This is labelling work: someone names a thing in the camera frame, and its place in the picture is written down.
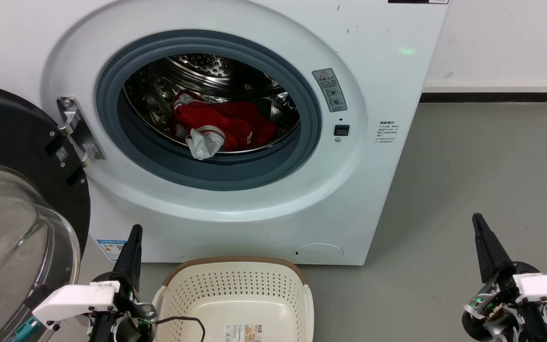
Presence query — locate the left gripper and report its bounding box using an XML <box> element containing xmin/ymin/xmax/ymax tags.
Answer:
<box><xmin>91</xmin><ymin>224</ymin><xmax>158</xmax><ymax>333</ymax></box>

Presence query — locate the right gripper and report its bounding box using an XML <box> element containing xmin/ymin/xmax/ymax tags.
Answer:
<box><xmin>462</xmin><ymin>213</ymin><xmax>542</xmax><ymax>333</ymax></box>

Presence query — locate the cream perforated laundry basket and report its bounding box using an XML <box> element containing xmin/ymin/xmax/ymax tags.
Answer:
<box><xmin>151</xmin><ymin>256</ymin><xmax>315</xmax><ymax>342</ymax></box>

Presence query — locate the black washer door with glass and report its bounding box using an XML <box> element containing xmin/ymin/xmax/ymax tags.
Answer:
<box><xmin>0</xmin><ymin>82</ymin><xmax>91</xmax><ymax>342</ymax></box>

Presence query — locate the stainless steel washing machine drum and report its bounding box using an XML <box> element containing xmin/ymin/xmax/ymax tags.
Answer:
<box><xmin>124</xmin><ymin>54</ymin><xmax>301</xmax><ymax>155</ymax></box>

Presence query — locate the blue and white energy sticker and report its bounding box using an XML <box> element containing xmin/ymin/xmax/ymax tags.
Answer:
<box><xmin>97</xmin><ymin>239</ymin><xmax>127</xmax><ymax>262</ymax></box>

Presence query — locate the grey rubber door gasket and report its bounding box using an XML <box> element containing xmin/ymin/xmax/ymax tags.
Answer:
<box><xmin>95</xmin><ymin>29</ymin><xmax>322</xmax><ymax>191</ymax></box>

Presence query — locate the silver metal door hinge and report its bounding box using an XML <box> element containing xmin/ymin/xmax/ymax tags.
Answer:
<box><xmin>57</xmin><ymin>96</ymin><xmax>107</xmax><ymax>167</ymax></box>

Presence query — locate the white and black baseboard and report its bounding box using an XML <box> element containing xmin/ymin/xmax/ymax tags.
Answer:
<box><xmin>419</xmin><ymin>80</ymin><xmax>547</xmax><ymax>104</ymax></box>

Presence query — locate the red garment with white trim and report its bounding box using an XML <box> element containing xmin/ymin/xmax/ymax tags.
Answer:
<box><xmin>171</xmin><ymin>89</ymin><xmax>278</xmax><ymax>161</ymax></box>

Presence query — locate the round white filter cover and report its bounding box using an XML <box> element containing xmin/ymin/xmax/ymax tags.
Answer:
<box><xmin>293</xmin><ymin>243</ymin><xmax>344</xmax><ymax>265</ymax></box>

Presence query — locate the white front-load washing machine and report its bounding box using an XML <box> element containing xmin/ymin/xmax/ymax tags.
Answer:
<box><xmin>0</xmin><ymin>0</ymin><xmax>450</xmax><ymax>266</ymax></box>

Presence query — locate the grey warning sticker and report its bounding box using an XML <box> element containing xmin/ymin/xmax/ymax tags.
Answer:
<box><xmin>312</xmin><ymin>68</ymin><xmax>348</xmax><ymax>113</ymax></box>

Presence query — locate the thin black cable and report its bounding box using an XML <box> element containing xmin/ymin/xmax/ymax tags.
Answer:
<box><xmin>154</xmin><ymin>316</ymin><xmax>206</xmax><ymax>342</ymax></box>

